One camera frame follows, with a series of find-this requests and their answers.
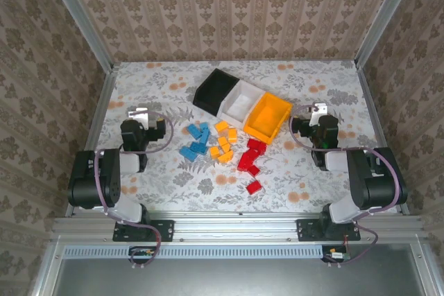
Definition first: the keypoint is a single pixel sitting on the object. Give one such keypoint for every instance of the aluminium mounting rail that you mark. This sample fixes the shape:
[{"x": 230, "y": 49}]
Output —
[{"x": 236, "y": 226}]

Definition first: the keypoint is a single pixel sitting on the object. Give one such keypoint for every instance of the aluminium table side rail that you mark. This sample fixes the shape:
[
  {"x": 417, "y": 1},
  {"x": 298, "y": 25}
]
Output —
[
  {"x": 101, "y": 109},
  {"x": 374, "y": 115}
]

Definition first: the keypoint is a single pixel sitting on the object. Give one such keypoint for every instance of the white plastic bin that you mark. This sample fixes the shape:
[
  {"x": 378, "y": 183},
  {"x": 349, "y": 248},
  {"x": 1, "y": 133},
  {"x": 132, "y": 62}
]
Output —
[{"x": 239, "y": 103}]

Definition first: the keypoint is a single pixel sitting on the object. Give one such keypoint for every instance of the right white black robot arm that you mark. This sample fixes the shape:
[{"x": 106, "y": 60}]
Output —
[{"x": 374, "y": 185}]

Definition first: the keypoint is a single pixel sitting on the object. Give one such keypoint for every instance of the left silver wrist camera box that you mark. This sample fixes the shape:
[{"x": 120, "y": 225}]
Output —
[{"x": 138, "y": 115}]

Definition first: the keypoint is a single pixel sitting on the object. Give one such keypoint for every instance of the small connector board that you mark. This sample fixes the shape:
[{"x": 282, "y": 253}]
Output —
[
  {"x": 142, "y": 252},
  {"x": 334, "y": 254}
]

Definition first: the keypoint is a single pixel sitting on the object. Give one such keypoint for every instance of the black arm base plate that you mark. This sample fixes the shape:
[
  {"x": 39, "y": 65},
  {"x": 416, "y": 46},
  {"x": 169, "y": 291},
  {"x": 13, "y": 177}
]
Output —
[
  {"x": 166, "y": 230},
  {"x": 305, "y": 230}
]

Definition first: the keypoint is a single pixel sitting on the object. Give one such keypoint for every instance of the red lego brick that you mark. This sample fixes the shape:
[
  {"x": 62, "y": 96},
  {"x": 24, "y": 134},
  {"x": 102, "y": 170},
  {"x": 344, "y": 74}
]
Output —
[
  {"x": 255, "y": 154},
  {"x": 254, "y": 187},
  {"x": 253, "y": 170},
  {"x": 254, "y": 143},
  {"x": 262, "y": 147},
  {"x": 244, "y": 163}
]

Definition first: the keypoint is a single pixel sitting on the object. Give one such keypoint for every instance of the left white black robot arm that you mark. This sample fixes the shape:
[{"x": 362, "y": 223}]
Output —
[{"x": 93, "y": 178}]

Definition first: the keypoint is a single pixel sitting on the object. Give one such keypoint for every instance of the aluminium frame post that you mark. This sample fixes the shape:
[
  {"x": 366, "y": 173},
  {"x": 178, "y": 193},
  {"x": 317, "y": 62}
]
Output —
[
  {"x": 385, "y": 15},
  {"x": 79, "y": 18}
]

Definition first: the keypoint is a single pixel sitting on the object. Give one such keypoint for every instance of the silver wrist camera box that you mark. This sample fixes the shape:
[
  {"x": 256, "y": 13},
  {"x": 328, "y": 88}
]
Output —
[
  {"x": 319, "y": 110},
  {"x": 138, "y": 115}
]

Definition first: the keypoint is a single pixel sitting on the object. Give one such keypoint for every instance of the grey metal panel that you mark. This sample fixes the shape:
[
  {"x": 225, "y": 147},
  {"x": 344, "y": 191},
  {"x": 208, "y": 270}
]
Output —
[{"x": 236, "y": 278}]

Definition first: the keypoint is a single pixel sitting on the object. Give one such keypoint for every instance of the black plastic bin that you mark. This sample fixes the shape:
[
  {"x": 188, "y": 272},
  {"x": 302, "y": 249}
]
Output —
[{"x": 215, "y": 88}]

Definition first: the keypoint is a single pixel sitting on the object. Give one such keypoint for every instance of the aluminium lower frame bar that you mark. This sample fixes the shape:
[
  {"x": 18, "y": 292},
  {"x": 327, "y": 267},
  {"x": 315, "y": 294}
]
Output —
[
  {"x": 48, "y": 268},
  {"x": 421, "y": 268}
]

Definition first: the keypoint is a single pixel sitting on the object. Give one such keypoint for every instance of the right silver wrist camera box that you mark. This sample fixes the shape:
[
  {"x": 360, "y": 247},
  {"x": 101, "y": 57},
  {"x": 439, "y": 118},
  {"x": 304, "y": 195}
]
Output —
[{"x": 319, "y": 110}]

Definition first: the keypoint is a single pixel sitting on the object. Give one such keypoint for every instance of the orange plastic bin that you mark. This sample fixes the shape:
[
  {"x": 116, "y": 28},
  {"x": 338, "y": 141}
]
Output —
[{"x": 267, "y": 119}]

